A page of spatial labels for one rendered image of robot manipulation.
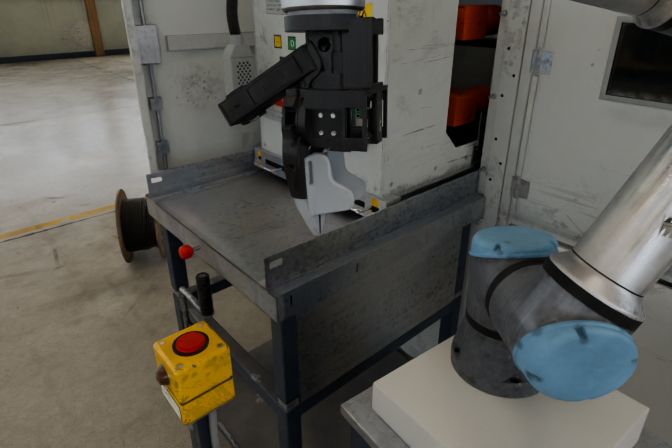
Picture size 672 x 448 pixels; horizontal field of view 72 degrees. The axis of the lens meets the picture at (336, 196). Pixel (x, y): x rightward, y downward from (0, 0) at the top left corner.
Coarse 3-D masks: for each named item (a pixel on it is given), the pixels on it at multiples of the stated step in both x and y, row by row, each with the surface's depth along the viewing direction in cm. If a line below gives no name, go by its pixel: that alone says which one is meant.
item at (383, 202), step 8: (256, 152) 140; (272, 152) 135; (272, 160) 134; (280, 160) 131; (272, 168) 135; (280, 176) 133; (368, 192) 108; (360, 200) 110; (384, 200) 104; (392, 200) 104; (400, 200) 106; (360, 208) 110; (376, 208) 106
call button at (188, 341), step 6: (186, 336) 66; (192, 336) 66; (198, 336) 66; (180, 342) 65; (186, 342) 65; (192, 342) 65; (198, 342) 65; (204, 342) 65; (180, 348) 64; (186, 348) 64; (192, 348) 64; (198, 348) 64
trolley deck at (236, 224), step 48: (192, 192) 128; (240, 192) 128; (288, 192) 128; (192, 240) 108; (240, 240) 103; (288, 240) 103; (384, 240) 103; (432, 240) 113; (240, 288) 95; (288, 288) 87; (336, 288) 94
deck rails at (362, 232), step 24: (192, 168) 129; (216, 168) 134; (240, 168) 140; (168, 192) 127; (432, 192) 113; (456, 192) 120; (384, 216) 103; (408, 216) 109; (312, 240) 90; (336, 240) 95; (360, 240) 100; (264, 264) 84; (288, 264) 88; (312, 264) 92; (264, 288) 86
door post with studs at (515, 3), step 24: (504, 0) 107; (528, 0) 103; (504, 24) 109; (504, 48) 110; (504, 72) 112; (504, 96) 113; (504, 120) 115; (504, 144) 117; (480, 168) 123; (480, 192) 126
